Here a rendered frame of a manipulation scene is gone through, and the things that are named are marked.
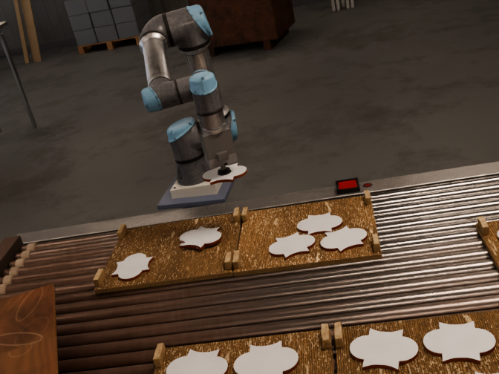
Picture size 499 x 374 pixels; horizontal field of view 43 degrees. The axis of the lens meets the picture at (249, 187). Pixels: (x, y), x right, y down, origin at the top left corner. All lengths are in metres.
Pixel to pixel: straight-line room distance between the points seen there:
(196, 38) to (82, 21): 8.50
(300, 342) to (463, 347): 0.35
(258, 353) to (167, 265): 0.54
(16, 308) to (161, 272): 0.41
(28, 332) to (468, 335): 1.00
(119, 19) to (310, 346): 9.23
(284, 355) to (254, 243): 0.52
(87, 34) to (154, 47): 8.61
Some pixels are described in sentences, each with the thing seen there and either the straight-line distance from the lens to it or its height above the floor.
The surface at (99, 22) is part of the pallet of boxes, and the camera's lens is 10.55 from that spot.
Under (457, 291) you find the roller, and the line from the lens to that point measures 1.61.
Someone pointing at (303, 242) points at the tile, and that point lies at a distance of 1.82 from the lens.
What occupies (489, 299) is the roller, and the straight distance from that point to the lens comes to 1.59.
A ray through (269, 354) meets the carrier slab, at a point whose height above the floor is 0.95.
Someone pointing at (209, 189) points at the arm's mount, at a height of 0.89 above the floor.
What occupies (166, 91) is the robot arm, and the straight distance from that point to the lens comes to 1.88.
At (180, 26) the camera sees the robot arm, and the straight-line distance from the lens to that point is 2.19.
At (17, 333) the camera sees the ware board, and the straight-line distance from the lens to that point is 1.64.
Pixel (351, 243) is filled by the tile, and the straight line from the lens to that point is 1.78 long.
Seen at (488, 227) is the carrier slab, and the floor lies 0.94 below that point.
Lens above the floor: 1.88
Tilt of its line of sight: 25 degrees down
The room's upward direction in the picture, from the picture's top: 13 degrees counter-clockwise
